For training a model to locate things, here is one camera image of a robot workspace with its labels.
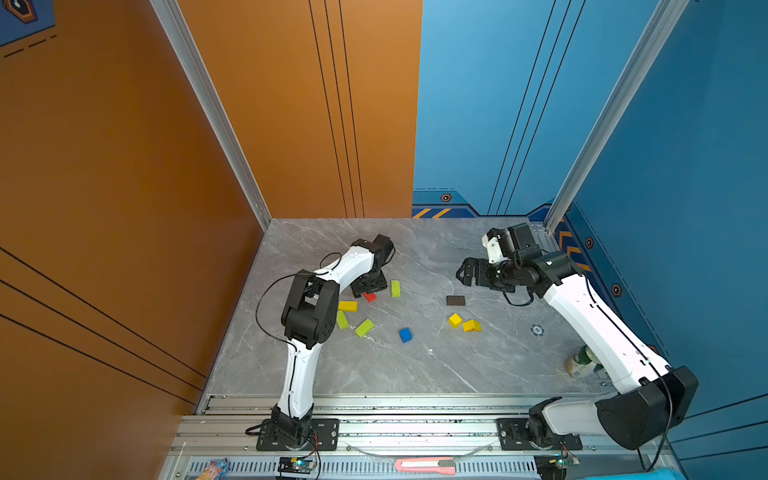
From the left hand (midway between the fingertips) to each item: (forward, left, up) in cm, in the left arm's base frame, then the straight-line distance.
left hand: (373, 288), depth 99 cm
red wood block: (-3, +1, -2) cm, 3 cm away
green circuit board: (-48, +15, -4) cm, 51 cm away
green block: (0, -8, -1) cm, 8 cm away
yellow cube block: (-12, -26, 0) cm, 29 cm away
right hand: (-9, -26, +21) cm, 35 cm away
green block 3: (-14, +2, -2) cm, 14 cm away
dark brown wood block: (-3, -28, -2) cm, 28 cm away
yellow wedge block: (-13, -31, -1) cm, 34 cm away
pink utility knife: (-48, -18, -2) cm, 51 cm away
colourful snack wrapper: (-50, +33, 0) cm, 60 cm away
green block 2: (-12, +9, -1) cm, 15 cm away
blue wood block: (-16, -11, -1) cm, 19 cm away
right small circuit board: (-47, -48, -1) cm, 67 cm away
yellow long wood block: (-6, +8, -2) cm, 10 cm away
